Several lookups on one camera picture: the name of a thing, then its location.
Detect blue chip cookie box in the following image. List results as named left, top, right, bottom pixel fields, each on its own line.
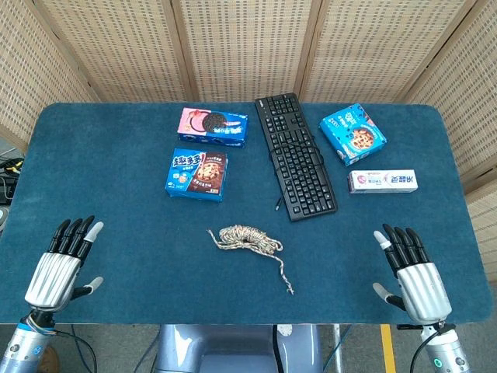
left=318, top=103, right=388, bottom=167

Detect black power strip with cables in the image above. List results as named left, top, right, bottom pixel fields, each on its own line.
left=0, top=155, right=25, bottom=207

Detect woven bamboo folding screen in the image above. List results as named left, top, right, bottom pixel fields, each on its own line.
left=0, top=0, right=497, bottom=288

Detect blue brown chocolate cookie box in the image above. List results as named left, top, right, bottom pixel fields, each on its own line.
left=164, top=147, right=229, bottom=203

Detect silver blue robot torso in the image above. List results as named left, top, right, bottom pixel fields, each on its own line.
left=153, top=324, right=324, bottom=373

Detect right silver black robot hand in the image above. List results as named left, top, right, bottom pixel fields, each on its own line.
left=372, top=223, right=453, bottom=323

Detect blue table mat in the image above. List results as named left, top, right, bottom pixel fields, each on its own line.
left=0, top=101, right=494, bottom=326

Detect pink blue Oreo cookie box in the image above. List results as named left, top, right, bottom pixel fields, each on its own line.
left=177, top=107, right=249, bottom=150

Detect black computer keyboard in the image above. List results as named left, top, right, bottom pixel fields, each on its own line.
left=254, top=92, right=339, bottom=223

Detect white toothpaste box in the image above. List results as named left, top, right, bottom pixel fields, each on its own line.
left=347, top=169, right=419, bottom=195

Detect bundle of twine rope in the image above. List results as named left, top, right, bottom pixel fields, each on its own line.
left=206, top=224, right=295, bottom=296

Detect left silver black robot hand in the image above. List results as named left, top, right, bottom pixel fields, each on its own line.
left=24, top=215, right=105, bottom=312

